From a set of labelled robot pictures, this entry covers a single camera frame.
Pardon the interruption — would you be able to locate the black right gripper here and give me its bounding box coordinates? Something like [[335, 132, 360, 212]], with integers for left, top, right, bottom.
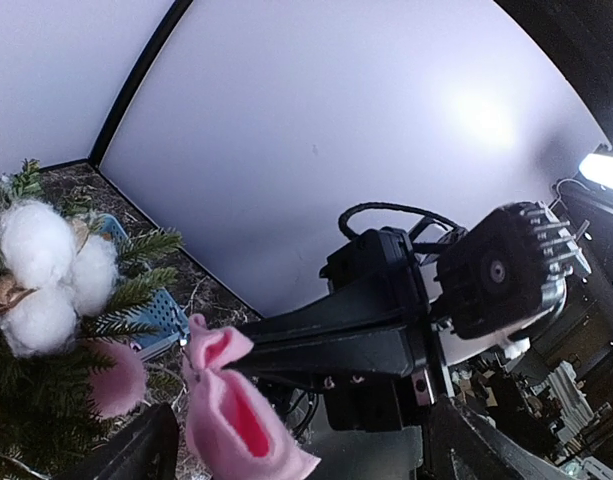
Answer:
[[232, 228, 444, 432]]

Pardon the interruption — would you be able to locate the white cotton pompom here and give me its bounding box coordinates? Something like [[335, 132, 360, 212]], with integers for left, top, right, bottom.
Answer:
[[0, 200, 77, 289], [0, 286, 78, 358], [72, 235, 119, 317]]

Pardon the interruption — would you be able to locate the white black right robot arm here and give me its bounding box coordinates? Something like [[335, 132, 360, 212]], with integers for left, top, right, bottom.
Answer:
[[236, 202, 543, 432]]

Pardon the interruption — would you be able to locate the pink felt ornament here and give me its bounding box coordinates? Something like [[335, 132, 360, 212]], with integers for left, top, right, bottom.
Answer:
[[183, 314, 320, 480]]

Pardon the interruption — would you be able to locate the small green christmas tree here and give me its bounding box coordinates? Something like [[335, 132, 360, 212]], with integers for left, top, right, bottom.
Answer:
[[0, 158, 187, 480]]

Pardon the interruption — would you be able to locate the pink fluffy pompom ornament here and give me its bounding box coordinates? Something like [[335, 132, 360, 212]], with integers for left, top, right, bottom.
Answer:
[[85, 341, 147, 420]]

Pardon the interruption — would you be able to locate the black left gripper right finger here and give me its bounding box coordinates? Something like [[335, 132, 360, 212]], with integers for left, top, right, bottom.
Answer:
[[424, 397, 568, 479]]

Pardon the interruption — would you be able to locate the light blue plastic basket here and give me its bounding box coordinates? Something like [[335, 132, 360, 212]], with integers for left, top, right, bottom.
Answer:
[[82, 214, 188, 358]]

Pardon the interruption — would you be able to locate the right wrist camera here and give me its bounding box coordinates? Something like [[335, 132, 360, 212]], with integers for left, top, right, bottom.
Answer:
[[432, 202, 591, 365]]

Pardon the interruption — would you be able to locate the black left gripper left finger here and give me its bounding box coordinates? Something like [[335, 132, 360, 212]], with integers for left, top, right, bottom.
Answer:
[[55, 404, 180, 480]]

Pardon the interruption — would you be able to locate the black corner frame post right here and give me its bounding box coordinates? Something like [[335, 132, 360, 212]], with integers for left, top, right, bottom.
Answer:
[[86, 0, 260, 322]]

